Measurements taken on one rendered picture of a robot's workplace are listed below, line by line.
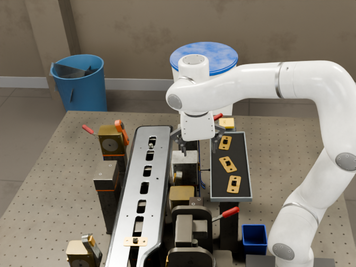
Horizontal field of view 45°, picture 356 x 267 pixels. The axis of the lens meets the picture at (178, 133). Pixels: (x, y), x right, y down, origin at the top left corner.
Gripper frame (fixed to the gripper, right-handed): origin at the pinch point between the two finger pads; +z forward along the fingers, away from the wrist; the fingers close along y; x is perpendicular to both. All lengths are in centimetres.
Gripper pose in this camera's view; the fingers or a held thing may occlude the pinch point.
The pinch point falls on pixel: (198, 149)
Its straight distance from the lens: 137.2
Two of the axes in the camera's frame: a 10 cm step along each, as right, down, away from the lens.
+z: 0.8, 8.0, 5.9
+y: -9.9, 1.1, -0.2
